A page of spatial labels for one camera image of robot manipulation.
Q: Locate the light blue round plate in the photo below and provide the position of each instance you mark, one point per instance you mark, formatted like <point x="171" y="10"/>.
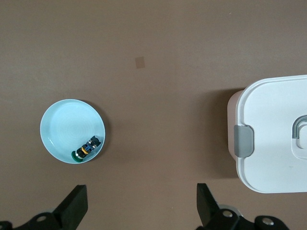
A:
<point x="69" y="124"/>

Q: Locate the square brown tape patch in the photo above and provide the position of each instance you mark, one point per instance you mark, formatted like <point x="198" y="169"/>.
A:
<point x="140" y="62"/>

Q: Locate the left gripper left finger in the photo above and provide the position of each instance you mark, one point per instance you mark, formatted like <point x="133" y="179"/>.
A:
<point x="69" y="210"/>

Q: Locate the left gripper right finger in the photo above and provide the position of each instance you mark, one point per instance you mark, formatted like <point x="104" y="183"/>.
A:
<point x="208" y="210"/>

